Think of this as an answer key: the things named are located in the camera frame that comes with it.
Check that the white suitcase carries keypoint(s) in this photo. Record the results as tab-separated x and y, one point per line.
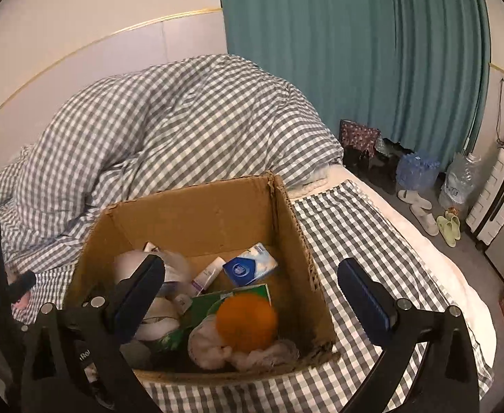
486	217

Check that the teal curtain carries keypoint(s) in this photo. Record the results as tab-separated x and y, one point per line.
417	70

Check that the orange fruit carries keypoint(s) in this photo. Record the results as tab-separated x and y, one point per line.
247	323

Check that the grey checked bed sheet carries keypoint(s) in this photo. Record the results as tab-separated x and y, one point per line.
338	223

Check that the grey checked duvet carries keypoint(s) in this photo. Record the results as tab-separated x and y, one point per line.
174	125

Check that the white cream tube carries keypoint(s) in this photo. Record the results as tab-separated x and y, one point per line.
206	277

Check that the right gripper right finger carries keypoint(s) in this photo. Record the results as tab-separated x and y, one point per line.
446	380

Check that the large water bottle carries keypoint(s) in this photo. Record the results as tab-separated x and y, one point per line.
460	180

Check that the white slippers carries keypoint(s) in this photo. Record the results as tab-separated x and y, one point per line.
421	210

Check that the brown cardboard box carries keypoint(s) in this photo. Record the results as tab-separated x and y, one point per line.
203	222

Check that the green slippers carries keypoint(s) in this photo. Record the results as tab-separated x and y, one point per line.
449	227

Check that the floral bag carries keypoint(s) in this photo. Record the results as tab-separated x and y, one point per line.
358	136

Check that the blue pocket tissue pack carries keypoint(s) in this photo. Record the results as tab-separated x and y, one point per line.
250	266

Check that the green medicine box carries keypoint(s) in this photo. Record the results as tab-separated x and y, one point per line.
201	307

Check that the pack of water bottles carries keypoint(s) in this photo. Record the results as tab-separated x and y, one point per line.
417	172

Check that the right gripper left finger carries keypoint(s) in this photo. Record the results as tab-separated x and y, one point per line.
122	386

